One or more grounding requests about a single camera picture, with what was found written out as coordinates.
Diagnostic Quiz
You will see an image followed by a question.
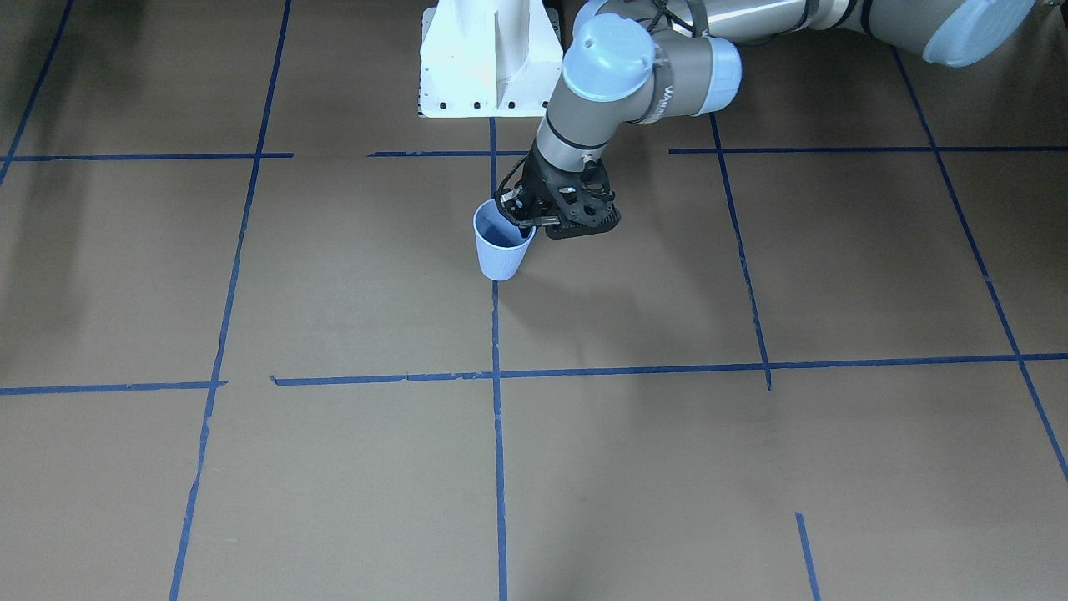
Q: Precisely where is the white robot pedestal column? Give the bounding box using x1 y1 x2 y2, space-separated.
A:
417 1 563 118

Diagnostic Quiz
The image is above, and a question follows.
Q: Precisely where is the blue ribbed cup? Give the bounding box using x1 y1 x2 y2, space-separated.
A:
472 197 537 281

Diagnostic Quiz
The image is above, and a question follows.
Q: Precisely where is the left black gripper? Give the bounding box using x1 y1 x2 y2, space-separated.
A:
493 147 614 230

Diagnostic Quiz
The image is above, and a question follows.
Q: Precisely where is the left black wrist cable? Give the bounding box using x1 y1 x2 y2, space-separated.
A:
499 152 535 201

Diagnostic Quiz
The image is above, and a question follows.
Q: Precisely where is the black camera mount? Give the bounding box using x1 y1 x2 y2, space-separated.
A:
545 159 621 240

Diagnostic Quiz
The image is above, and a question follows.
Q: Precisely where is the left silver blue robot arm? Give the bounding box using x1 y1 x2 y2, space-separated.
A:
493 1 1035 240

